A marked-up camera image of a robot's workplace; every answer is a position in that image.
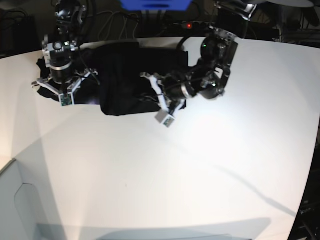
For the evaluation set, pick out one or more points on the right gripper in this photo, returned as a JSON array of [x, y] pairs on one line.
[[64, 89]]

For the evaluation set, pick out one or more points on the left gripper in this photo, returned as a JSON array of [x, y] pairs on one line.
[[171, 93]]

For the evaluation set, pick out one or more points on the black T-shirt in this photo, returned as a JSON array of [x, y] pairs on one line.
[[119, 66]]

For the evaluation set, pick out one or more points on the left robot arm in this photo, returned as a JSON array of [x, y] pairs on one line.
[[208, 78]]

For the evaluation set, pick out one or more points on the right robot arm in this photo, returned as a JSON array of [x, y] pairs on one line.
[[62, 53]]

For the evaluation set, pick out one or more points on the black power strip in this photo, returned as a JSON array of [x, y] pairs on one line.
[[192, 25]]

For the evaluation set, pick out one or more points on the blue plastic box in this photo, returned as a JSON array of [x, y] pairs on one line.
[[157, 5]]

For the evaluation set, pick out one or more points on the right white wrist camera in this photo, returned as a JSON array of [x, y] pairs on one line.
[[66, 100]]

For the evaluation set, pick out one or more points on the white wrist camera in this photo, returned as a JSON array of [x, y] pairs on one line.
[[164, 118], [66, 100]]

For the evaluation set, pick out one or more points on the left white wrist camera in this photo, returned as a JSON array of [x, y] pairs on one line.
[[164, 118]]

